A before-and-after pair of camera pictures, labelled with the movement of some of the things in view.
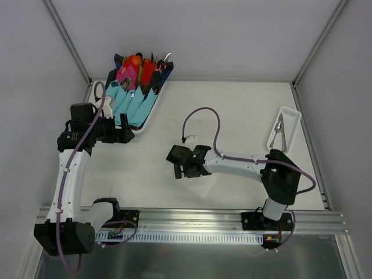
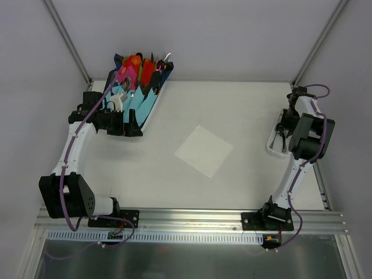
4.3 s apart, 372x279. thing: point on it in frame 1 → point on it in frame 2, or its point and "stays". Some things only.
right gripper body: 186,170 → 282,129
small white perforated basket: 283,129 stays
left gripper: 120,131 → 119,123
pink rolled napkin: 129,72 stays
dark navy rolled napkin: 168,68 stays
